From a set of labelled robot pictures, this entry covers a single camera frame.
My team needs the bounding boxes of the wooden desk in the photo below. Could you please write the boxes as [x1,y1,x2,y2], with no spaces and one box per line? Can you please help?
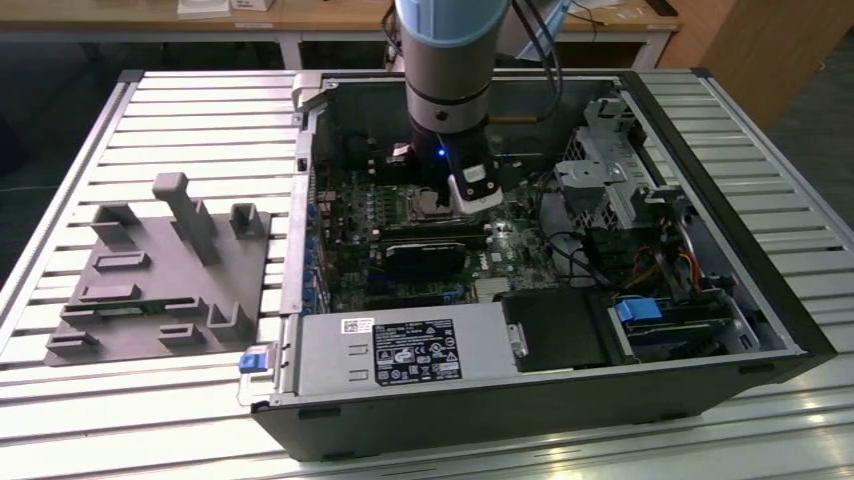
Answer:
[0,0,682,71]

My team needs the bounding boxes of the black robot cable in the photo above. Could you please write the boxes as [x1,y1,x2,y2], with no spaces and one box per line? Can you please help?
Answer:
[510,0,568,124]

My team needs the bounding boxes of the CPU socket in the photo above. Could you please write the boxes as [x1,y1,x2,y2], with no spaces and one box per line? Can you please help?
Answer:
[403,185,472,224]

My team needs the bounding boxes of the brown wooden cabinet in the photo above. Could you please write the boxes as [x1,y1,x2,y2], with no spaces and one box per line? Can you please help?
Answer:
[656,0,854,131]

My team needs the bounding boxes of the silver metal drive cage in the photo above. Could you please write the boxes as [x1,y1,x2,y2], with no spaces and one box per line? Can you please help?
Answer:
[551,97,688,234]

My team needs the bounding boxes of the black open PC case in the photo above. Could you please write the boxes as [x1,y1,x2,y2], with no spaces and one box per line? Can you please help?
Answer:
[249,67,839,464]

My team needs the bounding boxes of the small silver chipset heatsink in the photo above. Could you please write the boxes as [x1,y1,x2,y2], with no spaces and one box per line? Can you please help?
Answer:
[474,278,514,300]

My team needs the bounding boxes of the hard disk in blue carrier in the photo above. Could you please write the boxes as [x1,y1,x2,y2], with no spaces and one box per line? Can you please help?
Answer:
[612,297,735,364]

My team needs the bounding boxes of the silver power supply black label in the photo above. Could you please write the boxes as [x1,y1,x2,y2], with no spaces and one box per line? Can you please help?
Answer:
[292,302,528,396]

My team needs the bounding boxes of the blue case latch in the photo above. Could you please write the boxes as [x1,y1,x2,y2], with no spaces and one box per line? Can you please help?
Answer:
[237,349,269,375]

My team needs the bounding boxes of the green motherboard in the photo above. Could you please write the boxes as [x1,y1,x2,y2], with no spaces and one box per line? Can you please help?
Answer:
[309,164,566,314]

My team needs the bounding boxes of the grey parts rack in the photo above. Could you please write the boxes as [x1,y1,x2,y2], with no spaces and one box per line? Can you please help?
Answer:
[40,171,273,370]

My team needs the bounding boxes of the pale blue teach pendant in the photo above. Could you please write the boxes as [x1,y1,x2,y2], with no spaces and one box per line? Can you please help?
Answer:
[516,0,574,60]

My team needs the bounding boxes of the black graphics card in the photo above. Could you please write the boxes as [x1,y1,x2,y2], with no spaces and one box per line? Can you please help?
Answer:
[383,238,468,275]

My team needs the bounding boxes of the yellow orange power wires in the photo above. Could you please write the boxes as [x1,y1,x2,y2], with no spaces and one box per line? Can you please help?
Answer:
[626,212,706,304]

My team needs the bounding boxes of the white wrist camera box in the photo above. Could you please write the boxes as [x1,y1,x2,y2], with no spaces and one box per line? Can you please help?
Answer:
[444,162,504,216]

